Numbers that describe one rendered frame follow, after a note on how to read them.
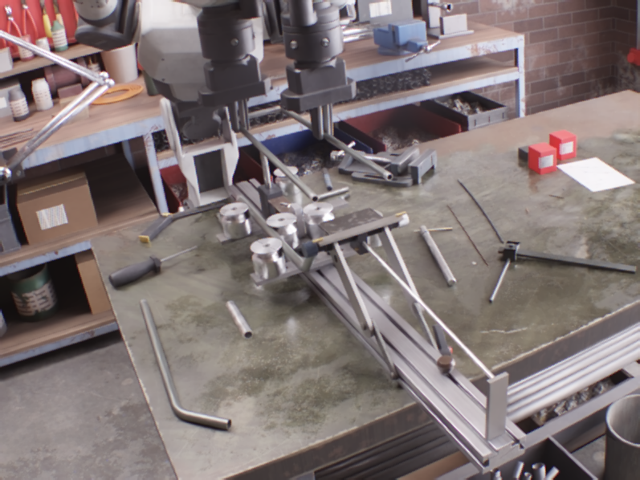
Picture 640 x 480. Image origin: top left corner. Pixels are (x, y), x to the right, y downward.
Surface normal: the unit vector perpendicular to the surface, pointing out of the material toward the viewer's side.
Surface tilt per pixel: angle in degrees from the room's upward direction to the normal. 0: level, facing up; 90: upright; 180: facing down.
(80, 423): 0
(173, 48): 87
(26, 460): 0
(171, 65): 132
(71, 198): 91
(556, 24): 90
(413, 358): 0
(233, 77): 91
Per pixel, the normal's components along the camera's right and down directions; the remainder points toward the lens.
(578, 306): -0.11, -0.87
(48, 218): 0.37, 0.41
